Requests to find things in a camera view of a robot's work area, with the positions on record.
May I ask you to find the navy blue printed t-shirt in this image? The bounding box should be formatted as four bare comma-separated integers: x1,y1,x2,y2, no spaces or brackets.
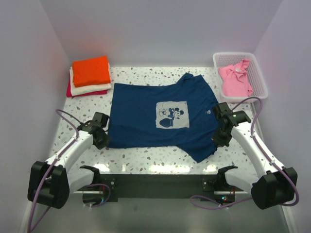
108,73,218,163

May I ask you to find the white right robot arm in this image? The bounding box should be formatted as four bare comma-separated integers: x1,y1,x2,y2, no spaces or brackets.
212,102,299,210

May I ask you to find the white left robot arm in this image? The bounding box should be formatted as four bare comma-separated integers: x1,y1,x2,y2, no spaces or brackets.
27,112,111,209

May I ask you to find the pink polo shirt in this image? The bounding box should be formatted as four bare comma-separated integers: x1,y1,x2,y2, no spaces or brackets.
218,59,253,97

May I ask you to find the folded cream t-shirt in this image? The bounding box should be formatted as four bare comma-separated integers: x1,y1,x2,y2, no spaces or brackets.
69,68,112,96

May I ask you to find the folded magenta t-shirt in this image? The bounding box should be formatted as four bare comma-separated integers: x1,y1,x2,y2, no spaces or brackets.
66,83,108,98

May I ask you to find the white plastic mesh basket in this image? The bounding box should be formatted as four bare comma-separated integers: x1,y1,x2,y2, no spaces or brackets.
213,52,268,103

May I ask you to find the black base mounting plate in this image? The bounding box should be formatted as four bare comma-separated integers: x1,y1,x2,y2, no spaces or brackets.
72,165,245,207

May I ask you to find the folded orange t-shirt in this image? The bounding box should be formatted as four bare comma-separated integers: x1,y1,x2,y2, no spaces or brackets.
72,56,111,87

